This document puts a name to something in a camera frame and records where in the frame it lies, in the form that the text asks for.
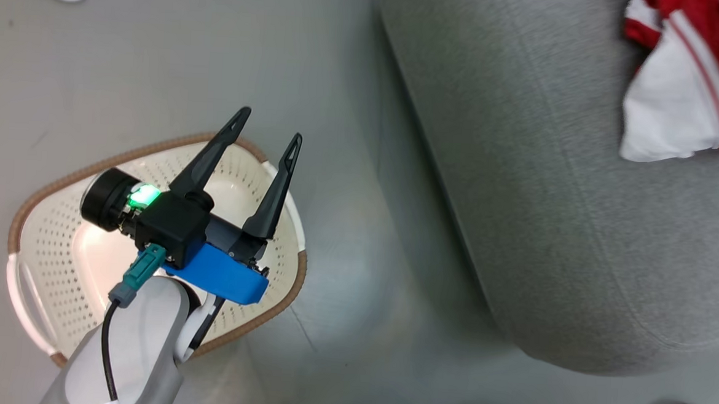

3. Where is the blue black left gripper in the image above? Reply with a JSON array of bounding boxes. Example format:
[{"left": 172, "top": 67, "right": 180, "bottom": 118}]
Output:
[{"left": 76, "top": 97, "right": 305, "bottom": 308}]

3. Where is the red white lettered garment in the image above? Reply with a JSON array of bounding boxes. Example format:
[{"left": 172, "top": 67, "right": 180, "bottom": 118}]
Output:
[{"left": 618, "top": 0, "right": 719, "bottom": 167}]

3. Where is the white perforated laundry basket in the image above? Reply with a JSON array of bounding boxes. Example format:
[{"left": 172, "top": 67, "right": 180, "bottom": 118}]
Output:
[{"left": 0, "top": 121, "right": 314, "bottom": 381}]

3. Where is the black cable with teal plug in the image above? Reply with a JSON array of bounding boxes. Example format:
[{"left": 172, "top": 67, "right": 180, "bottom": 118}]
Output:
[{"left": 98, "top": 241, "right": 168, "bottom": 404}]

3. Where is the grey fabric sofa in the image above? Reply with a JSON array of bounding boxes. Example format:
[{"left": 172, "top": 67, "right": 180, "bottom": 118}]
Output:
[{"left": 354, "top": 0, "right": 719, "bottom": 382}]

